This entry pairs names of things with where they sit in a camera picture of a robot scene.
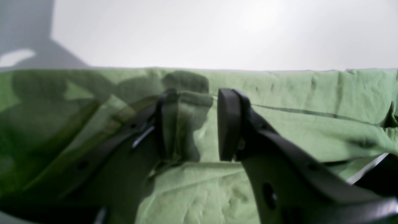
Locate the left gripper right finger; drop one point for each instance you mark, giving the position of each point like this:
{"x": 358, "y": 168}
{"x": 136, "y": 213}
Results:
{"x": 289, "y": 185}

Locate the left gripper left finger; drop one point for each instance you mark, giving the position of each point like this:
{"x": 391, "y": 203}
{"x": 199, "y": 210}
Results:
{"x": 105, "y": 175}

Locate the green T-shirt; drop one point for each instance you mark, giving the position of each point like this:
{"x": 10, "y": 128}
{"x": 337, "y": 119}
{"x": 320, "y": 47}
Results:
{"x": 343, "y": 119}

